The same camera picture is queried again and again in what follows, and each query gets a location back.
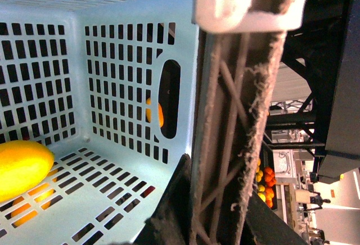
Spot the yellow lemon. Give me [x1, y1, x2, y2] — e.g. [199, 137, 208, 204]
[1, 140, 55, 202]

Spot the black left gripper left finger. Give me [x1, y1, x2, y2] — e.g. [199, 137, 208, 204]
[134, 154, 191, 244]

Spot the brown basket handle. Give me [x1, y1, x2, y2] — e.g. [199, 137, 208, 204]
[189, 31, 287, 244]

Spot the white clip on handle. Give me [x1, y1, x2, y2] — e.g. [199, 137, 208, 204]
[192, 0, 305, 34]

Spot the pile of oranges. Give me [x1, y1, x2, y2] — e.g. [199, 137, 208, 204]
[255, 158, 277, 209]

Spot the light blue plastic basket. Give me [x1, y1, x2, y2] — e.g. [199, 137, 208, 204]
[1, 0, 199, 244]

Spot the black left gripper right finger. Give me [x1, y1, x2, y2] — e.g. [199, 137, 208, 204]
[240, 192, 306, 245]

